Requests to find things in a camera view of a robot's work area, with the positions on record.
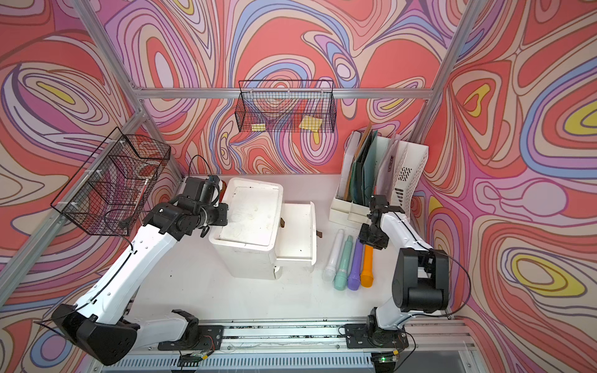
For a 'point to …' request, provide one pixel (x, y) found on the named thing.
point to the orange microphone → (367, 275)
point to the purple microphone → (355, 274)
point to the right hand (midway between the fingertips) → (369, 248)
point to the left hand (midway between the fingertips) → (227, 211)
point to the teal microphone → (340, 280)
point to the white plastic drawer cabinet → (263, 234)
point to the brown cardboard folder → (357, 155)
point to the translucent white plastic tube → (329, 273)
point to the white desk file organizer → (412, 160)
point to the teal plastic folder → (363, 174)
